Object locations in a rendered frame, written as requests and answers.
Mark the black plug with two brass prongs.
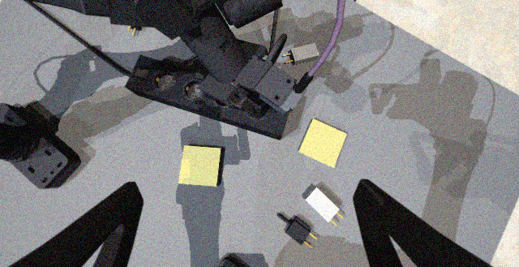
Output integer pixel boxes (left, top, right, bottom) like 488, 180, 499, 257
128, 26, 142, 36

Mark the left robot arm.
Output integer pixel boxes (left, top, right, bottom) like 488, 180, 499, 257
0, 0, 303, 189

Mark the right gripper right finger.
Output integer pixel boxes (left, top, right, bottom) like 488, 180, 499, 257
353, 179, 493, 267

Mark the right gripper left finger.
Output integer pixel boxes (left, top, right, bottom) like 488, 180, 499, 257
8, 182, 144, 267

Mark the white plug with two brass pins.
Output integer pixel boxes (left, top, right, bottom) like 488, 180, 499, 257
304, 187, 343, 226

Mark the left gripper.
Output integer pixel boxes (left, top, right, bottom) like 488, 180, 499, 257
195, 30, 297, 114

